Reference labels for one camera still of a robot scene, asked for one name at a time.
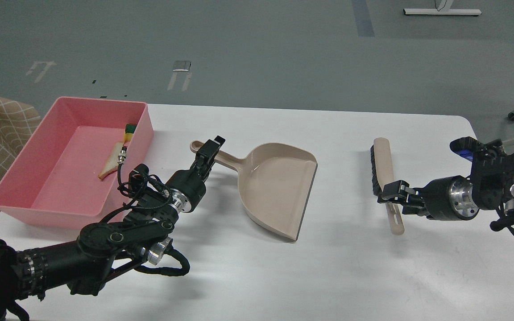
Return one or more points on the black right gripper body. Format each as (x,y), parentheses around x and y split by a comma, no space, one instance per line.
(436,196)

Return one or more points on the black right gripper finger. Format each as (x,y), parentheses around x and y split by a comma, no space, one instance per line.
(398,192)
(410,204)

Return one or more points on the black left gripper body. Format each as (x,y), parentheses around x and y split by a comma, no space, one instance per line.
(191,185)

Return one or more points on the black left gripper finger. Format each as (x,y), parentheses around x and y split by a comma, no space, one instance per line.
(214,146)
(204,160)

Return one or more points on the beige hand brush black bristles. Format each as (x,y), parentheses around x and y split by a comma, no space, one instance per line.
(382,167)

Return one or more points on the beige plastic dustpan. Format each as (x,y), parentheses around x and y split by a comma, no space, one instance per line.
(274,182)

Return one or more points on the white bread slice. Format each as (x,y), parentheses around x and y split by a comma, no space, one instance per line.
(116,157)

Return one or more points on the yellow green sponge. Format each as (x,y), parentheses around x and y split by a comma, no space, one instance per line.
(129,131)

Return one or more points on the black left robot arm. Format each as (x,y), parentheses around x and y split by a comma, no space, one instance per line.
(133,237)

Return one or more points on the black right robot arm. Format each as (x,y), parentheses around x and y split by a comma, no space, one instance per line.
(489,186)

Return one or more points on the pink plastic bin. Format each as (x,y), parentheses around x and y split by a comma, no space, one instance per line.
(54,181)

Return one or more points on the metal floor plate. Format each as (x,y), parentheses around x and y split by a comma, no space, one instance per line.
(181,66)

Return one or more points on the white table leg base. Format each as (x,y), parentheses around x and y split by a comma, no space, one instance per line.
(442,8)

